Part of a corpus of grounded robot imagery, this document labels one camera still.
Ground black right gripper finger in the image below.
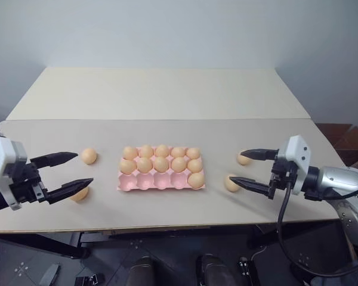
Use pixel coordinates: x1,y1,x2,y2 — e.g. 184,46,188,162
229,176,271,198
240,148,280,162

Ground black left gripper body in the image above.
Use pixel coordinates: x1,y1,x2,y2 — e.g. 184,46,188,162
8,161,51,207

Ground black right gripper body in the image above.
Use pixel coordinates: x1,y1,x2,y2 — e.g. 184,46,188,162
267,159,300,200

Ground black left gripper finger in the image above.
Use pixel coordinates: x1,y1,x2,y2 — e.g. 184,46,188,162
29,151,79,171
46,178,94,206

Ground pink egg tray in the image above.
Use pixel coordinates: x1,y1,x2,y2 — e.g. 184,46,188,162
116,145,206,194

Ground brown cardboard box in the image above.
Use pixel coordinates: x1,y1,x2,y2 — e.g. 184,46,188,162
315,122,358,171

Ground black block with white dots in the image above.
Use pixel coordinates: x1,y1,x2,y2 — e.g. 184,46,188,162
236,257,258,286

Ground grey flat floor object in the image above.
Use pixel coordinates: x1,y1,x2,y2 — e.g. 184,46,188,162
38,263,61,286

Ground black floor device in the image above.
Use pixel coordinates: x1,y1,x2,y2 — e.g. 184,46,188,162
73,274,106,286

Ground dark rounded shape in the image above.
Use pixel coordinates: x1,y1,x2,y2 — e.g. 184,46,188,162
128,255,162,286
196,253,231,286

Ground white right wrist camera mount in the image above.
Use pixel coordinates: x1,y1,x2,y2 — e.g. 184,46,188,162
275,134,311,196

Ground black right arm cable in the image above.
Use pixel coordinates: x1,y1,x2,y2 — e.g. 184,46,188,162
276,180,358,276

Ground black table frame bar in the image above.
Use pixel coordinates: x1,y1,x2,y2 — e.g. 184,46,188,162
0,232,92,259
246,220,342,250

